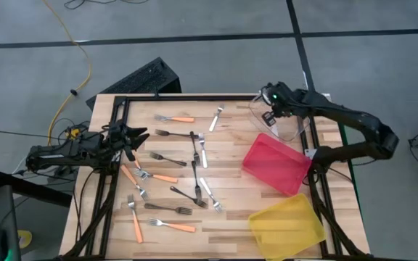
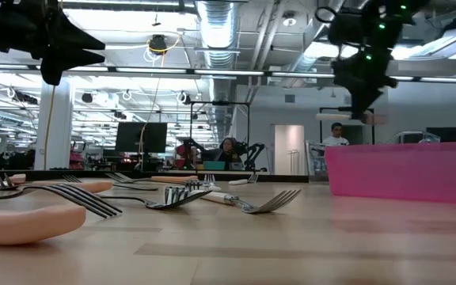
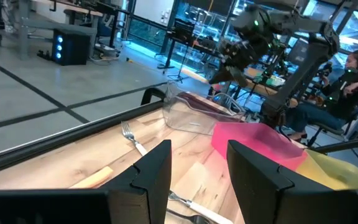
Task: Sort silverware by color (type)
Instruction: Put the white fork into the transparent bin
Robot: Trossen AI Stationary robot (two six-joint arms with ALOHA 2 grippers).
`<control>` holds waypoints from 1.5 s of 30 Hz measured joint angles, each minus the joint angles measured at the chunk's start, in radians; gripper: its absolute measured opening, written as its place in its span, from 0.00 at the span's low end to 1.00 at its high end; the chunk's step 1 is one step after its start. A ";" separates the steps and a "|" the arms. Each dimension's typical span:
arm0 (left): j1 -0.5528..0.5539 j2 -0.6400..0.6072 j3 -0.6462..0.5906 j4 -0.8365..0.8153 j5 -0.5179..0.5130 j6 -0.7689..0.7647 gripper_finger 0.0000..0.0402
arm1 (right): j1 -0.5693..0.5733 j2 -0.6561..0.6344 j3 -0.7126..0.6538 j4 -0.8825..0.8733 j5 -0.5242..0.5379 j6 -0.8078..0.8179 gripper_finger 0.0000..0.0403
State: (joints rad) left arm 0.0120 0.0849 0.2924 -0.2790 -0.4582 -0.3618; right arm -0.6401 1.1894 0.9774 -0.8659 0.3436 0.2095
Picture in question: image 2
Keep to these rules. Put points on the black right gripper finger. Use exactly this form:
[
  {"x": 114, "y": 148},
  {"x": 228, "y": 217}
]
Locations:
[{"x": 360, "y": 107}]

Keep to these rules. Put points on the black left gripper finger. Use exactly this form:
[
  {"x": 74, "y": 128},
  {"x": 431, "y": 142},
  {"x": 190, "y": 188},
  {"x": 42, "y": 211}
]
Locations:
[
  {"x": 54, "y": 65},
  {"x": 73, "y": 37}
]

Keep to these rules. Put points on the black metal fork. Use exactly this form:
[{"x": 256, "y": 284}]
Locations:
[
  {"x": 156, "y": 205},
  {"x": 149, "y": 188},
  {"x": 192, "y": 185},
  {"x": 172, "y": 194}
]

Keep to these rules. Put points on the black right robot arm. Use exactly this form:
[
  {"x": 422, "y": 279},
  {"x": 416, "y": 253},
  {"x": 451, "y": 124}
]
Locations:
[{"x": 382, "y": 16}]

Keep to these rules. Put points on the background black robot arm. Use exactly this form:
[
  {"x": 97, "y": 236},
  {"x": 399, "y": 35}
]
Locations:
[
  {"x": 256, "y": 152},
  {"x": 190, "y": 148}
]

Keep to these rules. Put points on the white pillar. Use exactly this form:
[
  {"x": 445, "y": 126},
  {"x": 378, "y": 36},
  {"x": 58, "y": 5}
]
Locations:
[{"x": 59, "y": 126}]

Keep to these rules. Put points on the clear plastic bin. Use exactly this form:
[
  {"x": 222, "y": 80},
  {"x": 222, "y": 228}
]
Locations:
[{"x": 315, "y": 158}]

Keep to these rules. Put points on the pink plastic bin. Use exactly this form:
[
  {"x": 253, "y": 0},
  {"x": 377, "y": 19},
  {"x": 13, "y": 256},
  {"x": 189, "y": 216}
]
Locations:
[{"x": 402, "y": 174}]

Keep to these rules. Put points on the white door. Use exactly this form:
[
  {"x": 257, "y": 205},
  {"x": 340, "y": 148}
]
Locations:
[{"x": 289, "y": 146}]

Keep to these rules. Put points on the dark wide monitor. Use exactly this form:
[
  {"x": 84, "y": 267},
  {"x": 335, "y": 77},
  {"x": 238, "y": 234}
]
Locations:
[{"x": 449, "y": 134}]

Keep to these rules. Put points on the black monitor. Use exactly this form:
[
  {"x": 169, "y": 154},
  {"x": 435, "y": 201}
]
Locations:
[{"x": 141, "y": 136}]

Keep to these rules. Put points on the long LED light bar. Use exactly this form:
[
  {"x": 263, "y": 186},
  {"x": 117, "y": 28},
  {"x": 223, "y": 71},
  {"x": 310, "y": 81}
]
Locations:
[{"x": 228, "y": 73}]

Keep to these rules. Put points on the teal box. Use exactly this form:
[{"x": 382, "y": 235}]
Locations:
[{"x": 214, "y": 165}]

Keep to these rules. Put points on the black rectangular frame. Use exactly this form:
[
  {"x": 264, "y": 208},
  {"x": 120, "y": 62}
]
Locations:
[
  {"x": 220, "y": 103},
  {"x": 327, "y": 109}
]

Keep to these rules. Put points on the smooth silver air duct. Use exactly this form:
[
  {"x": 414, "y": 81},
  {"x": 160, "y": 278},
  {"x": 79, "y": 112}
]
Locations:
[{"x": 307, "y": 59}]

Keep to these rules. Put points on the black ceiling camera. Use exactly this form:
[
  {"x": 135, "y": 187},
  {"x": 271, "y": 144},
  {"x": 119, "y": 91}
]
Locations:
[{"x": 158, "y": 43}]

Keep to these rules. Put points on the black table frame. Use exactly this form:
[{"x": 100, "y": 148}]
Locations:
[{"x": 283, "y": 178}]

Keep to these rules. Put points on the ribbed silver air duct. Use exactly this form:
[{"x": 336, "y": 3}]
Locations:
[{"x": 218, "y": 31}]

